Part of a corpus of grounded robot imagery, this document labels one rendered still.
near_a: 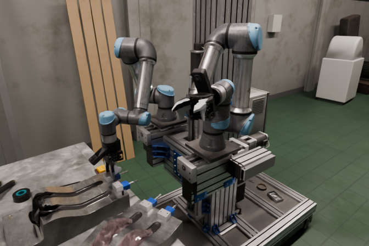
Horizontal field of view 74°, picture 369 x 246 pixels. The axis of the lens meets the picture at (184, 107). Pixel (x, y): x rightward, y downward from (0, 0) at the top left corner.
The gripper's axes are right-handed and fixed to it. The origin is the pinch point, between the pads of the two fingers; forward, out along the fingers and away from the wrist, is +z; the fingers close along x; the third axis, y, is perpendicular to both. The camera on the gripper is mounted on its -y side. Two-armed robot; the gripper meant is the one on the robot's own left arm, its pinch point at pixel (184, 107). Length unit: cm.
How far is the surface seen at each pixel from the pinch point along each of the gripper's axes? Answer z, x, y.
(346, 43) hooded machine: -551, -69, 31
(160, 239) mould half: -3, 21, 57
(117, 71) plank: -161, 186, 10
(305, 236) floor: -127, -24, 151
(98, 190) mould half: -10, 63, 49
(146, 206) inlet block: -13, 35, 53
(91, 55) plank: -139, 198, -13
